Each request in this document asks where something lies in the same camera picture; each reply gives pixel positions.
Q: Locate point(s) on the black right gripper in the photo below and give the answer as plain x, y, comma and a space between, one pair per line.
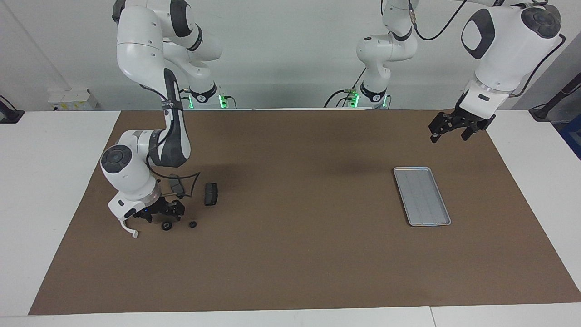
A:
165, 209

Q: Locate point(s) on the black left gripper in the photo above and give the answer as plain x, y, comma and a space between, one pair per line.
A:
474, 116

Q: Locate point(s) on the large black bearing gear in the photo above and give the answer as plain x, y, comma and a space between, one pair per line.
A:
166, 226

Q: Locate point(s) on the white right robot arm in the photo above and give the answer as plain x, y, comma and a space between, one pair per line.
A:
140, 41

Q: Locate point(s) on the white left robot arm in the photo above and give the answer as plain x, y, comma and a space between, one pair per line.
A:
508, 50

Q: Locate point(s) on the silver metal tray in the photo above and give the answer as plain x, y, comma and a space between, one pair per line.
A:
422, 196

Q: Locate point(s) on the long dark grey brake pad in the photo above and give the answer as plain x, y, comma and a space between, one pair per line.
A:
178, 187

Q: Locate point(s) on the rectangular dark grey brake pad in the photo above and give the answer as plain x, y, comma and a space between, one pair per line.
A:
211, 194

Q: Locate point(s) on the black angled stand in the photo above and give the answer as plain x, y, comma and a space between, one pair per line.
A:
551, 102

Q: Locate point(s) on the blue box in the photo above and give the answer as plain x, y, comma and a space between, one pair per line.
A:
573, 136

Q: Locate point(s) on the brown table mat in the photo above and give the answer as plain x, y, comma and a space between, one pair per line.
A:
295, 254

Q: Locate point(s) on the white semicircular plastic bracket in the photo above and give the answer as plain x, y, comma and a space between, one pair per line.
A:
128, 230

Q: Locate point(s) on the white wall power box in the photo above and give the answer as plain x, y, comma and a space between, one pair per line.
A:
72, 100

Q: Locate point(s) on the black clamp mount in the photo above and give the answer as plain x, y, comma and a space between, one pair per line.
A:
10, 113

